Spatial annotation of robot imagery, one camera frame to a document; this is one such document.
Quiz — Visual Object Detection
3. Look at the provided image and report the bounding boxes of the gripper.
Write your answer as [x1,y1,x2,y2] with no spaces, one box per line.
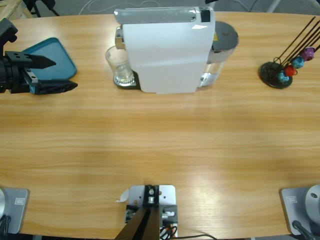
[0,51,79,95]

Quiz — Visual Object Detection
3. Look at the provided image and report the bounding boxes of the grey coffee machine lever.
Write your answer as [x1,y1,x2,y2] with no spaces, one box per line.
[113,6,197,25]

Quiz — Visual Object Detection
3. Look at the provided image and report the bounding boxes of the clear glass cup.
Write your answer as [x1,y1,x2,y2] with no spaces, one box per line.
[104,45,133,87]

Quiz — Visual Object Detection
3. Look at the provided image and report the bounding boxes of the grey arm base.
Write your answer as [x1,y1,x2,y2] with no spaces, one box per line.
[279,184,320,236]
[0,187,30,235]

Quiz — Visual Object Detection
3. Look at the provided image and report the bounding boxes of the white capsule coffee machine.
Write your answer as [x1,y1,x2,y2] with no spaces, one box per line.
[114,6,216,95]

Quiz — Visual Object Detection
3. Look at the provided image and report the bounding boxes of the teal coffee capsule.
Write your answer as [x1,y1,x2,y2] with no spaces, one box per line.
[291,56,305,70]
[277,71,291,83]

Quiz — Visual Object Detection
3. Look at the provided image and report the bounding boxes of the red coffee capsule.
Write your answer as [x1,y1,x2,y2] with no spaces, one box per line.
[284,64,298,77]

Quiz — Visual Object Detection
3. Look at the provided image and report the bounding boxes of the purple coffee capsule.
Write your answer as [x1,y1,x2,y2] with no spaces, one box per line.
[299,47,315,61]

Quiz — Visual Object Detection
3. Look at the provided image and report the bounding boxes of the teal square tray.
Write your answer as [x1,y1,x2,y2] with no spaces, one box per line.
[21,37,78,87]

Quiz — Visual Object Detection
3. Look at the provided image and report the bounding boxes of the clear water tank grey lid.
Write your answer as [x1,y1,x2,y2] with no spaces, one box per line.
[197,21,240,88]

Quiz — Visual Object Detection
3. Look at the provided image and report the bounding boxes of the black stand legs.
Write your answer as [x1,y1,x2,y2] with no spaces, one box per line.
[23,0,61,18]

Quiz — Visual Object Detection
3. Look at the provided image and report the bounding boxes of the wooden crate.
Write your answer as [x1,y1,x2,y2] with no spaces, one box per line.
[0,0,25,23]

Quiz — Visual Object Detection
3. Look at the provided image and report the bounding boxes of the black capsule holder stand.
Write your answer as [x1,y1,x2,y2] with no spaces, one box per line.
[258,16,320,90]

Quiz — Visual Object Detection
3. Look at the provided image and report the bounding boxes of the white tape piece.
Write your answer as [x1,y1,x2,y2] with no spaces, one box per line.
[114,188,130,203]

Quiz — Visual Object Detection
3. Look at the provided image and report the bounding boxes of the grey floor cable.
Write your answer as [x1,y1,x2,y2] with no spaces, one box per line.
[234,0,252,12]

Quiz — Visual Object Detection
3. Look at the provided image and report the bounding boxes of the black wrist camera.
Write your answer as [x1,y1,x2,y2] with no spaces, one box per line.
[0,17,19,57]

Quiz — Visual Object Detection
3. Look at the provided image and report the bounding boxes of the white floor cable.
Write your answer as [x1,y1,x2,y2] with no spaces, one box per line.
[79,0,166,14]

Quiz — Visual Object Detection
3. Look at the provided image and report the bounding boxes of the black base cable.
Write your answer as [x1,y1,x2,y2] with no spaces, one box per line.
[291,219,315,240]
[0,215,12,236]

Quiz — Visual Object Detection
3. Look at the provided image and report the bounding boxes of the white mount block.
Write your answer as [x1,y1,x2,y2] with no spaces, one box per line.
[124,184,179,238]

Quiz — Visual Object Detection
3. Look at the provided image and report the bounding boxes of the black camera post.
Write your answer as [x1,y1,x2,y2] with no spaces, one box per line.
[116,184,161,240]

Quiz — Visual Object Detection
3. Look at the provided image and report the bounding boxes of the orange black cable bundle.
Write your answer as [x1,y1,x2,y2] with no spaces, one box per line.
[159,223,179,238]

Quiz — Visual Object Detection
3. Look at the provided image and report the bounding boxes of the thin black cable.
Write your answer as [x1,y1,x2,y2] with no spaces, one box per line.
[178,233,216,240]

